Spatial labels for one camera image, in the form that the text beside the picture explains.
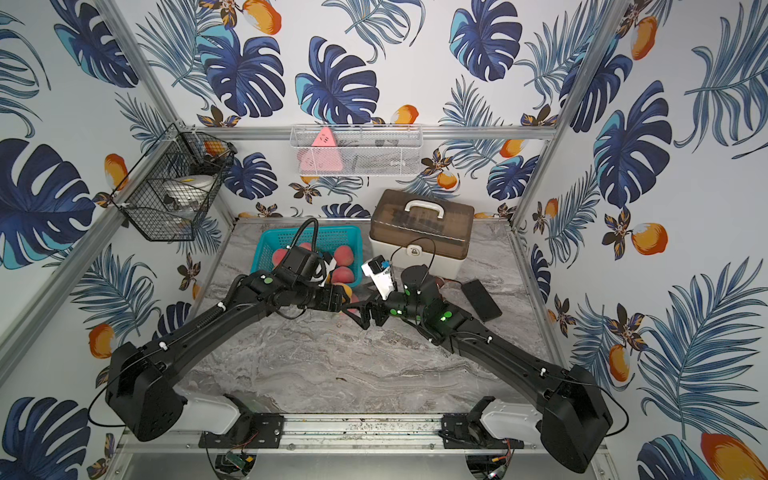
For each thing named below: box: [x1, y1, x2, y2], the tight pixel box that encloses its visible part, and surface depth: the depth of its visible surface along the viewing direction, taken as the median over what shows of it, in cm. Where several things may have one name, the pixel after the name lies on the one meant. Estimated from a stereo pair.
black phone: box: [461, 279, 502, 322], surface depth 100 cm
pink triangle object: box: [297, 126, 343, 172], surface depth 92 cm
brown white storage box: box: [368, 189, 475, 280], surface depth 97 cm
